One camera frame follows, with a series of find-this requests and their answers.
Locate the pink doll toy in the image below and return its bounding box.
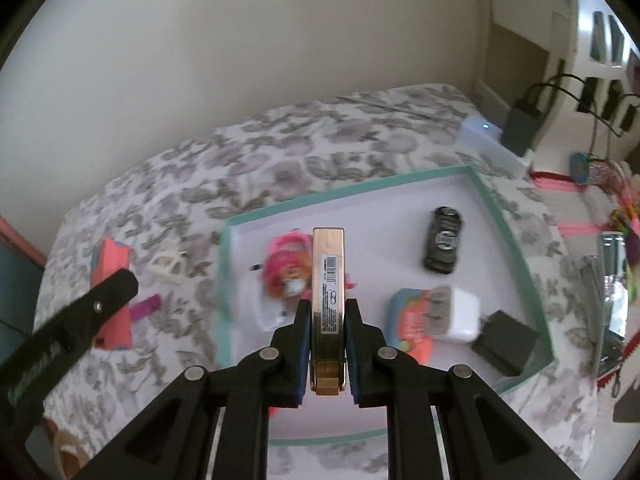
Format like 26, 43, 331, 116
262, 230, 313, 308

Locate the black box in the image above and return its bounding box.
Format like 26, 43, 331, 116
501, 99, 545, 157

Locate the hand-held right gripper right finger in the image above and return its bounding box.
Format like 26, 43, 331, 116
345, 298, 583, 480

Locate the beige tape roll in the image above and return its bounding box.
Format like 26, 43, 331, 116
54, 431, 97, 477

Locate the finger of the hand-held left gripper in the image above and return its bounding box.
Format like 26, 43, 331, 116
0, 268, 140, 453

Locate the white power adapter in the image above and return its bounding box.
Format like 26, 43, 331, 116
425, 284, 483, 345

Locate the glittery pink jar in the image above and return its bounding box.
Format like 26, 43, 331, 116
587, 157, 626, 191

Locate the purple plastic piece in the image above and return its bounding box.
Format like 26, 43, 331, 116
131, 296, 162, 318

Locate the shiny silver container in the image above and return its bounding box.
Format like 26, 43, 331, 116
580, 230, 632, 341

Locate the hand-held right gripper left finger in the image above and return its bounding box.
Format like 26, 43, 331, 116
67, 299, 312, 480

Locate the coral box with teal edge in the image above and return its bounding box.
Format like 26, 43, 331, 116
387, 287, 436, 363

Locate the brown wooden rail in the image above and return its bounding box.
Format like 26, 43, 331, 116
0, 215, 48, 267

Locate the gold rectangular box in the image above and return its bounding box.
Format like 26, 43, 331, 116
309, 226, 347, 397

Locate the white box device with light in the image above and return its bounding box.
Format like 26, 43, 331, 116
457, 116, 533, 176

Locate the teal-rimmed white tray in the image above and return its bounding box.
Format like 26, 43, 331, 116
216, 165, 557, 448

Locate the coral toy phone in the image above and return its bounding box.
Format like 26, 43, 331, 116
89, 238, 133, 351

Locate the white shelf unit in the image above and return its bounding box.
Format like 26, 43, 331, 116
472, 0, 640, 161

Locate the pink strip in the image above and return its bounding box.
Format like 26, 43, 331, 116
557, 222, 606, 237

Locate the black toy car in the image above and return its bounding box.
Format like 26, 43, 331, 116
423, 205, 464, 275

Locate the teal round disc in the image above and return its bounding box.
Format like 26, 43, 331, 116
569, 152, 591, 184

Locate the grey floral bedspread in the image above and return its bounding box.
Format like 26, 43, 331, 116
32, 82, 601, 480

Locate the black cable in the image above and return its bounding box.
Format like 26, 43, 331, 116
522, 72, 640, 137

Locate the black plug adapter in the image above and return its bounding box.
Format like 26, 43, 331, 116
472, 310, 542, 377

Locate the white plastic frame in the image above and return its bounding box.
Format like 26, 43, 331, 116
148, 251, 187, 283

